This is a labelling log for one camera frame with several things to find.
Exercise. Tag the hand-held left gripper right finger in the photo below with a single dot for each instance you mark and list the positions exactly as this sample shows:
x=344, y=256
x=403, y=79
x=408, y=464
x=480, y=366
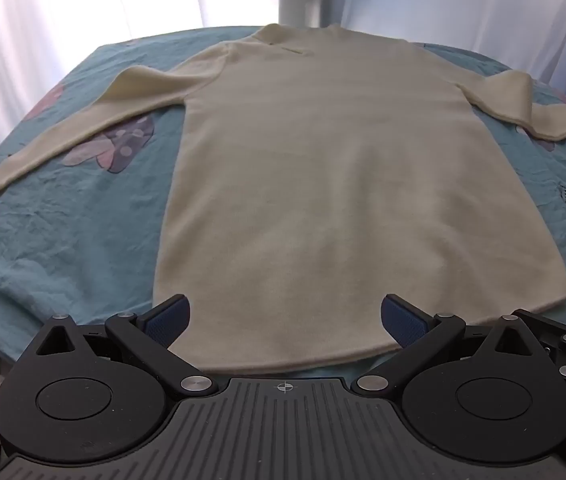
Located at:
x=405, y=321

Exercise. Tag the teal printed bed sheet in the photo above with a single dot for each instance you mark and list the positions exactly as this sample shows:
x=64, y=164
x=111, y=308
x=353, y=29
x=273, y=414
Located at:
x=73, y=240

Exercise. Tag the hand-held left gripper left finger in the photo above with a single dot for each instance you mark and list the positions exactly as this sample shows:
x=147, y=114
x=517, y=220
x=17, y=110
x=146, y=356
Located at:
x=165, y=321

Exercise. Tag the cream knit sweater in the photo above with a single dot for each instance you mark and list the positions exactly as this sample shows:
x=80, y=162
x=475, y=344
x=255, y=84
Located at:
x=323, y=200

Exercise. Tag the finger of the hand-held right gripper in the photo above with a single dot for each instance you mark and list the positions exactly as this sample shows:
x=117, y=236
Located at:
x=553, y=327

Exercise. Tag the white sheer curtain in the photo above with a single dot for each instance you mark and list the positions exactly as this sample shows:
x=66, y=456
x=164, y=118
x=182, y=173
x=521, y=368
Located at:
x=463, y=5
x=88, y=5

